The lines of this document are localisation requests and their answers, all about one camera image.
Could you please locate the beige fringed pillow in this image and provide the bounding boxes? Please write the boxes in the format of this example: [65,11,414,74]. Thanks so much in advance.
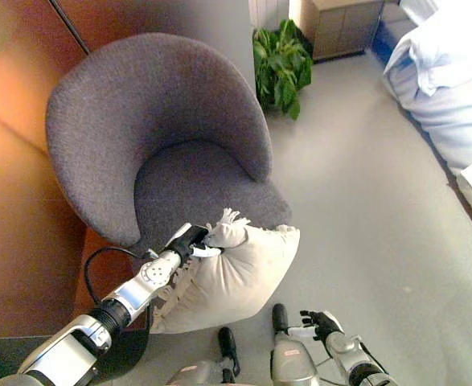
[149,207,302,335]

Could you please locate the silver right robot leg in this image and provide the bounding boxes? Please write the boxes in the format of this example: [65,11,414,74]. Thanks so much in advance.
[269,303,322,386]

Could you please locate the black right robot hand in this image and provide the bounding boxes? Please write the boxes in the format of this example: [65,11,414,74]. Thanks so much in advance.
[286,309,345,343]

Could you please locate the grey fabric tub armchair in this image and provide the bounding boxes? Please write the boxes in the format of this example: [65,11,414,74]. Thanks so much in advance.
[45,32,293,253]

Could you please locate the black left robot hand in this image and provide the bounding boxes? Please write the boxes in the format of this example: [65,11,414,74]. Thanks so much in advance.
[165,223,224,269]

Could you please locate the green potted plant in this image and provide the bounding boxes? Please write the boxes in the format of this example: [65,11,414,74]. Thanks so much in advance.
[252,18,314,121]

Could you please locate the bed with white duvet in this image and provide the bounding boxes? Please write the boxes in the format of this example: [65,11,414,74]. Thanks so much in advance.
[374,0,472,242]

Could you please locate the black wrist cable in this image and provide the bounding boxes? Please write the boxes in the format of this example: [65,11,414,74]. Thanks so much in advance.
[83,246,158,305]

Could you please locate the beige nightstand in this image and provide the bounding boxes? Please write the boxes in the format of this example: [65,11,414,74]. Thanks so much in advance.
[299,0,385,62]

